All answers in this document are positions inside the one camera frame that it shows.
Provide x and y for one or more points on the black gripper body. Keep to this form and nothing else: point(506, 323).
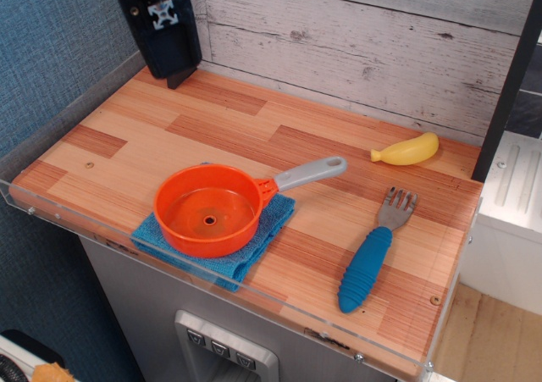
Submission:
point(166, 34)

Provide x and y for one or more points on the yellow toy banana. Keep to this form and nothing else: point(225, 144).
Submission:
point(415, 150)

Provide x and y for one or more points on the blue folded cloth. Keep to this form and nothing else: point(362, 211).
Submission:
point(229, 271)

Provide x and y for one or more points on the grey toy fridge cabinet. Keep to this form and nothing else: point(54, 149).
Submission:
point(145, 300)

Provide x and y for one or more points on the silver dispenser button panel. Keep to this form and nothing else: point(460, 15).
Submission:
point(213, 353)

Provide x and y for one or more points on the orange sponge item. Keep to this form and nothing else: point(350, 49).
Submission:
point(51, 372)

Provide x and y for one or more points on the white ribbed appliance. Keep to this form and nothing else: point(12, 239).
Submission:
point(502, 258)

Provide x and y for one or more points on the black left upright post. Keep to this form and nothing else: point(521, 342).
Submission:
point(175, 80)

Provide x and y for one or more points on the black upright post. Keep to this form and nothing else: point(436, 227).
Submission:
point(520, 61)
point(175, 80)

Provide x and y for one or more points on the orange pot with grey handle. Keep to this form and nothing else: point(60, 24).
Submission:
point(213, 210)

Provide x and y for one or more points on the clear acrylic guard rail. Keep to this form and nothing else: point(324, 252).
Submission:
point(95, 170)

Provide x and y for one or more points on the fork with blue handle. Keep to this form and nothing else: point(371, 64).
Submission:
point(362, 272)

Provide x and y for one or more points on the black right upright post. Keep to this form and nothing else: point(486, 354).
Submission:
point(520, 61)

